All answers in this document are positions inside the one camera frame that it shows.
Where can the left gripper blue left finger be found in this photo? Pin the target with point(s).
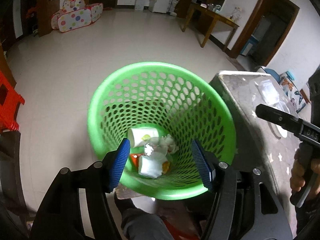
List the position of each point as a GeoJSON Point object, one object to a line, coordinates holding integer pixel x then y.
{"type": "Point", "coordinates": [117, 161]}

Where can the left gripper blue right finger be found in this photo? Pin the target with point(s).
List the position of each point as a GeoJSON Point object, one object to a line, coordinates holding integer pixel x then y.
{"type": "Point", "coordinates": [205, 168]}

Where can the white tissue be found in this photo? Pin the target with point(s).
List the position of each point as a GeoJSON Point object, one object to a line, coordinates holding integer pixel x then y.
{"type": "Point", "coordinates": [149, 168]}

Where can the clear round plastic cup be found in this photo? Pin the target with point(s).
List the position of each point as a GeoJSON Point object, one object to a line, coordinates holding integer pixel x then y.
{"type": "Point", "coordinates": [156, 148]}

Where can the clear rectangular plastic tray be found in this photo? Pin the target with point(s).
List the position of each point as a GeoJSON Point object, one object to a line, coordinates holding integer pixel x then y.
{"type": "Point", "coordinates": [282, 107]}

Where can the green perforated trash basket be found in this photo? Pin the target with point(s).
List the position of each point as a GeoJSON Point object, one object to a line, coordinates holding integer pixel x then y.
{"type": "Point", "coordinates": [175, 102]}

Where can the person's right hand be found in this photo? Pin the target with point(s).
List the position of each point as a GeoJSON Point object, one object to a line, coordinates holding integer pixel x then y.
{"type": "Point", "coordinates": [297, 181]}

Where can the orange snack wrapper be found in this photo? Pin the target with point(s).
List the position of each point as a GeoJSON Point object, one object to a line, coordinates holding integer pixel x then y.
{"type": "Point", "coordinates": [135, 159]}

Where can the white paper cup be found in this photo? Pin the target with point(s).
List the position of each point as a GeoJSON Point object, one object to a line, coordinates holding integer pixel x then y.
{"type": "Point", "coordinates": [138, 136]}

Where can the patterned sofa cushion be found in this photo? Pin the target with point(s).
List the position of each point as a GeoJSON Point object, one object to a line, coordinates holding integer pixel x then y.
{"type": "Point", "coordinates": [298, 98]}

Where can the blue chair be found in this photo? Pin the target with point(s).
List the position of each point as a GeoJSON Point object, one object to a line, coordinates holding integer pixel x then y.
{"type": "Point", "coordinates": [269, 71]}

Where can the red plastic stool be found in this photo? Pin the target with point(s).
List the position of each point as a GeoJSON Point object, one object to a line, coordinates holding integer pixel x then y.
{"type": "Point", "coordinates": [10, 101]}

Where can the brown wooden table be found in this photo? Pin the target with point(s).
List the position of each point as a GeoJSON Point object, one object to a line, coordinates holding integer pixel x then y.
{"type": "Point", "coordinates": [215, 17]}

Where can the polka dot play tent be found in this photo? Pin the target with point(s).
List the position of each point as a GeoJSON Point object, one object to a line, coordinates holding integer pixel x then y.
{"type": "Point", "coordinates": [75, 14]}

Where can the dark wooden shelf cabinet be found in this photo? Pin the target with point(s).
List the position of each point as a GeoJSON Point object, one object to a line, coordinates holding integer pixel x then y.
{"type": "Point", "coordinates": [45, 10]}

